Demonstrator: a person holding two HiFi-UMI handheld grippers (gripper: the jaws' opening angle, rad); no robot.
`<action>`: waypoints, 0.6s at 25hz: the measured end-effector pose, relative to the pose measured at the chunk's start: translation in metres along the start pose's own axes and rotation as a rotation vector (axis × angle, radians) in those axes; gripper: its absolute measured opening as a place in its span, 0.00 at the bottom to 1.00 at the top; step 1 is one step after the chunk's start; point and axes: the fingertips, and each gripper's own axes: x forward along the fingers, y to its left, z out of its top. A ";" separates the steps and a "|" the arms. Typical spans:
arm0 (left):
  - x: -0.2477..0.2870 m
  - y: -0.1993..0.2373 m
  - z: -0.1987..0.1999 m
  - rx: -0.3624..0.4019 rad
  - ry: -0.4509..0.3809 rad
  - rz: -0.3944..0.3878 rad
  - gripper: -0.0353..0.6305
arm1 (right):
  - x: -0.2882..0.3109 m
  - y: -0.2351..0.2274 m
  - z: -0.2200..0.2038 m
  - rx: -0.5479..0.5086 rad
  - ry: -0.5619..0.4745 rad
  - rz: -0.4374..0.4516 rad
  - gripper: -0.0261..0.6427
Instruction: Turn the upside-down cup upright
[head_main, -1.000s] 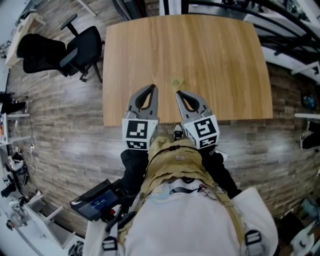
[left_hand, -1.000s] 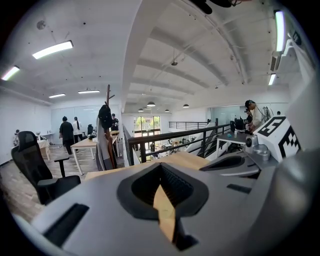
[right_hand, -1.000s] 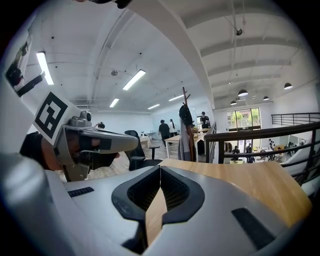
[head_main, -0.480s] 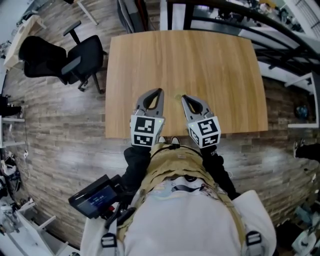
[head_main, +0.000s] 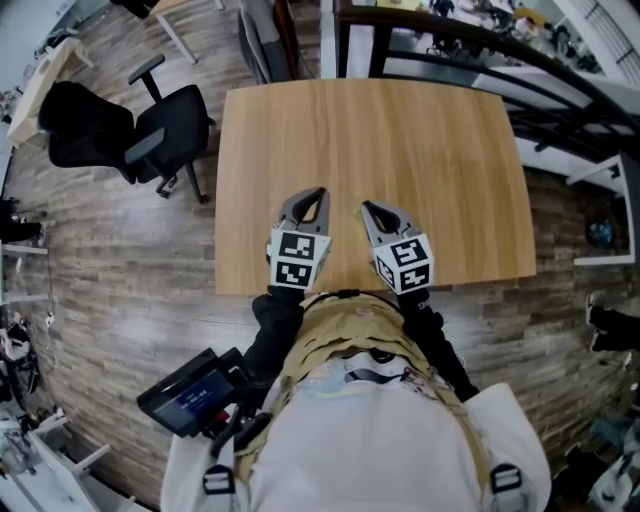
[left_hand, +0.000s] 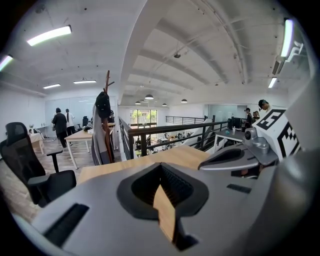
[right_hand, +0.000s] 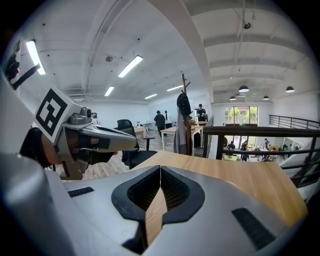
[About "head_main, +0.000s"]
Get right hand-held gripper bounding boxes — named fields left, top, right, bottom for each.
left=360, top=201, right=434, bottom=296

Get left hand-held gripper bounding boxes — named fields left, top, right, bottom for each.
left=264, top=187, right=334, bottom=294

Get person's left forearm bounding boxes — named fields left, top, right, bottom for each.
left=242, top=286, right=306, bottom=397

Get person's right forearm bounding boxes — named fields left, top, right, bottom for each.
left=397, top=291, right=481, bottom=402

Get tan chest vest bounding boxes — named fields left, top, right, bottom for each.
left=233, top=291, right=492, bottom=496

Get black office chair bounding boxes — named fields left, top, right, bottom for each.
left=37, top=52, right=217, bottom=205

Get grey hanging jacket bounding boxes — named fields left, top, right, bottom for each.
left=237, top=0, right=292, bottom=85

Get brown wooden coat rack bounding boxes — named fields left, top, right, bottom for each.
left=276, top=0, right=303, bottom=82

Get small teal floor object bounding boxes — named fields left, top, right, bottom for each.
left=588, top=219, right=616, bottom=248

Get black screen device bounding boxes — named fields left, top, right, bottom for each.
left=135, top=347, right=262, bottom=442

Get person's white shirt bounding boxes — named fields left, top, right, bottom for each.
left=159, top=349, right=554, bottom=512

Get wooden desk white legs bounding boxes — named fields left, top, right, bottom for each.
left=148, top=0, right=227, bottom=66

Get light wooden desk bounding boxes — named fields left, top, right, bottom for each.
left=5, top=37, right=96, bottom=150

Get white work table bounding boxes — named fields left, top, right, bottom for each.
left=0, top=407, right=112, bottom=512

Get white frame side desk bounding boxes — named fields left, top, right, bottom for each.
left=566, top=151, right=640, bottom=267

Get white metal desk frame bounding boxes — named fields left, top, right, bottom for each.
left=0, top=241, right=52, bottom=307

